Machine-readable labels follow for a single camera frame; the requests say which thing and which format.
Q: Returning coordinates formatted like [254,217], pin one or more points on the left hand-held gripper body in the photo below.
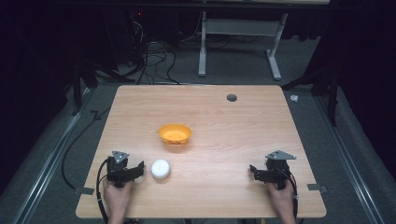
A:
[115,171]

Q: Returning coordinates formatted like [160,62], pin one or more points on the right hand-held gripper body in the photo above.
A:
[278,172]

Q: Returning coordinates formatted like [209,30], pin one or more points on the person's right hand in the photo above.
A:
[281,200]

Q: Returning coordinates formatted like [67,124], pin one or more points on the grey tape strip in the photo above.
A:
[84,190]
[317,188]

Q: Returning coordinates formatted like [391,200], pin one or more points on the orange plastic bowl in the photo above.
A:
[174,134]

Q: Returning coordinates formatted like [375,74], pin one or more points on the crumpled white paper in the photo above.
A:
[294,98]

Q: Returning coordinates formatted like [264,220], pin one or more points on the black metal stand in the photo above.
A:
[77,90]
[333,99]

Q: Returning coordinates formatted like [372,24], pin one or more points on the metal floor rail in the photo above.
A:
[46,168]
[348,155]

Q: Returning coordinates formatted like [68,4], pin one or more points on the white desk frame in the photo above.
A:
[239,28]

